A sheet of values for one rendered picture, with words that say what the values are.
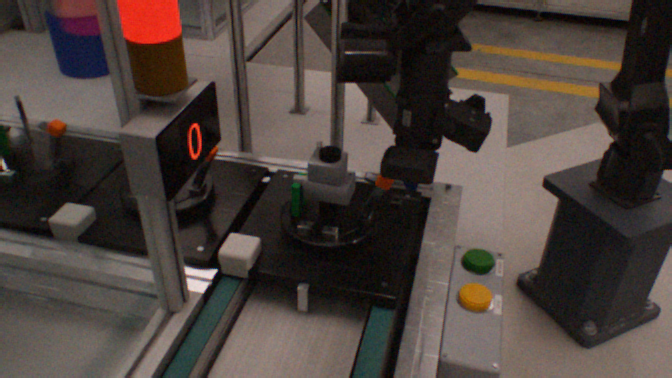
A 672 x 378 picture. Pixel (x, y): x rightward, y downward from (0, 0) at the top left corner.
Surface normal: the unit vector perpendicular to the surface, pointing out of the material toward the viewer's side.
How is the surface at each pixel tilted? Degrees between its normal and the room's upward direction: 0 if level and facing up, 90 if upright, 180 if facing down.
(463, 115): 18
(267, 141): 0
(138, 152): 90
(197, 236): 0
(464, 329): 0
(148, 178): 90
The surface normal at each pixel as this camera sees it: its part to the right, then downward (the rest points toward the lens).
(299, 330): 0.02, -0.82
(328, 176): -0.25, 0.55
